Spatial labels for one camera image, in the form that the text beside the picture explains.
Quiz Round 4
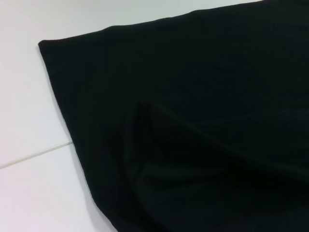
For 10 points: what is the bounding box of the black t-shirt with white print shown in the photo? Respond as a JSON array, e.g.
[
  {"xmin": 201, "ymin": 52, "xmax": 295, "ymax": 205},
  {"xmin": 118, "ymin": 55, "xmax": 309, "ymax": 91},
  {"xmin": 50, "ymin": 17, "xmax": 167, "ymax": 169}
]
[{"xmin": 38, "ymin": 0, "xmax": 309, "ymax": 232}]

